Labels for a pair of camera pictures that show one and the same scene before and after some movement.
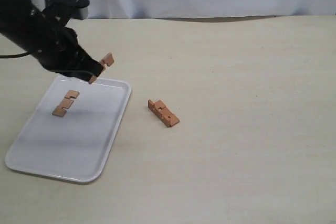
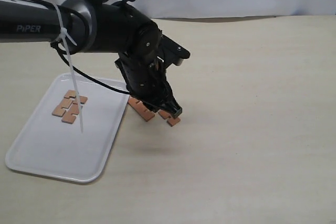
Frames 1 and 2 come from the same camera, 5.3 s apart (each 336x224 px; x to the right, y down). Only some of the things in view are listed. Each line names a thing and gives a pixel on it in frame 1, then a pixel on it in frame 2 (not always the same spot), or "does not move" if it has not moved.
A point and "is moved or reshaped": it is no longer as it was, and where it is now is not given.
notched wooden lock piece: (108, 60) to (69, 117)
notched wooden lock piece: (159, 108) is moved or reshaped
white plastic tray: (79, 147) does not move
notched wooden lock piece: (60, 110) does not move
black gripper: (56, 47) to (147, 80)
